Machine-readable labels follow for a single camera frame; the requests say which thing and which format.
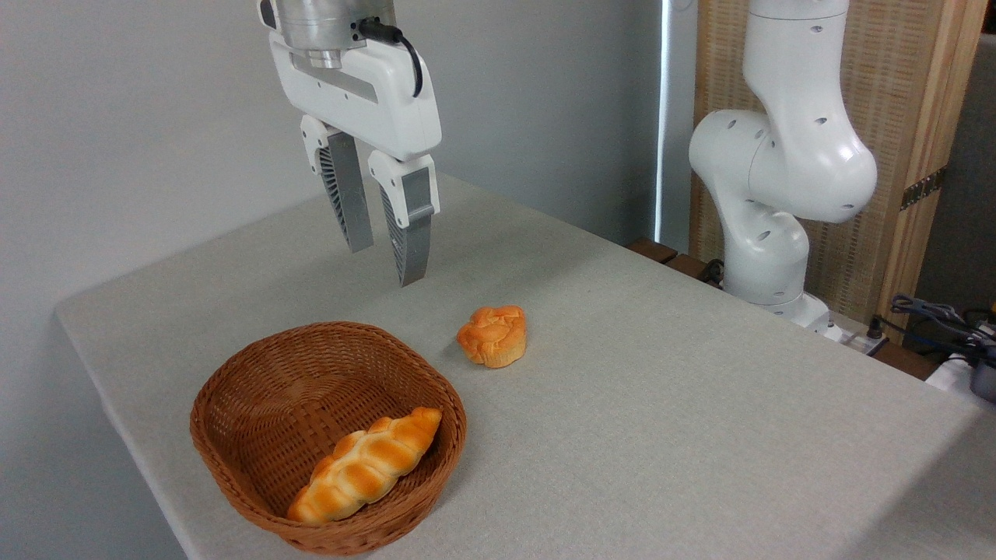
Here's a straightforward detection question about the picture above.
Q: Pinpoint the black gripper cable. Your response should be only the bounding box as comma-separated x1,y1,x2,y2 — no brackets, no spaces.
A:
356,19,425,99

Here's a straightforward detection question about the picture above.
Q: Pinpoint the metal screen hinge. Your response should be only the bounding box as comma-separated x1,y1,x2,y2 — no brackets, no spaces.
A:
900,166,949,212

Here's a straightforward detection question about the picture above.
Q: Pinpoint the grey tablecloth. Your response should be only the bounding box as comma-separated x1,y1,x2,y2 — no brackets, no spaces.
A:
54,167,996,560

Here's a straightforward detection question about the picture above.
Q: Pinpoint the wooden woven screen panel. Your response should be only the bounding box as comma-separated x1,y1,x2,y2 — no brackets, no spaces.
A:
691,0,989,343

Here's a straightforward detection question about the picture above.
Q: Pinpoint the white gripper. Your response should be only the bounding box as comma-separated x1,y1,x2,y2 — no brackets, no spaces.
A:
268,31,443,288

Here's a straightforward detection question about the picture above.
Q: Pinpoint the long braided bread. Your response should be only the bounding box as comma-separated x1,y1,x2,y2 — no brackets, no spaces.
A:
286,407,443,524

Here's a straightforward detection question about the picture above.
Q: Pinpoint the round orange bread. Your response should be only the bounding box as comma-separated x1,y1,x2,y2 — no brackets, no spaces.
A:
456,305,528,369

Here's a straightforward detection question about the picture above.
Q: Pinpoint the brown wicker basket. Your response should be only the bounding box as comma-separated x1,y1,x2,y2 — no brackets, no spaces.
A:
190,321,468,556

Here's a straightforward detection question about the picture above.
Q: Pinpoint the bundle of dark cables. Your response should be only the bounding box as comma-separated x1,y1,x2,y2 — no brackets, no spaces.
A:
889,293,996,360

